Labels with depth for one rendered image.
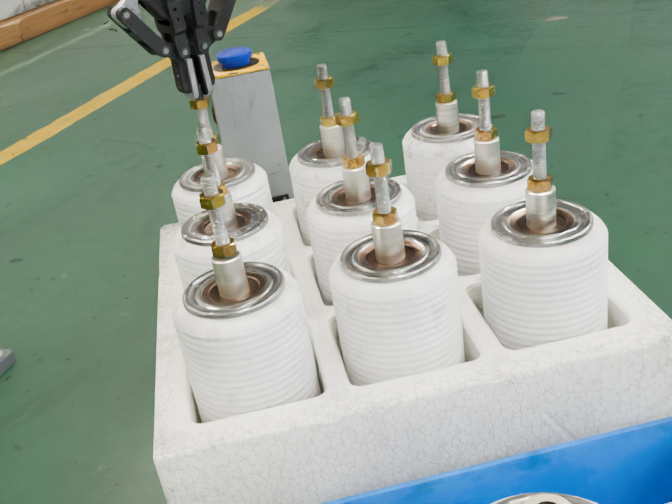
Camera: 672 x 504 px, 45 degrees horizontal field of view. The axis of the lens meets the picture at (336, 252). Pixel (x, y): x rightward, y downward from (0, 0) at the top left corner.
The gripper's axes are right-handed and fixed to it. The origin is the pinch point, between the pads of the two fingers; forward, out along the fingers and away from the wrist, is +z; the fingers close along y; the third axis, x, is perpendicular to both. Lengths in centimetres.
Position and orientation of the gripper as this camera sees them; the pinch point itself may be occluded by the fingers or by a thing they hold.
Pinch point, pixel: (194, 75)
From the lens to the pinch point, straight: 79.0
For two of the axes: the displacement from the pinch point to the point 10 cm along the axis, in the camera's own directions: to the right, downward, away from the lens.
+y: -7.6, 4.0, -5.1
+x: 6.3, 2.8, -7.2
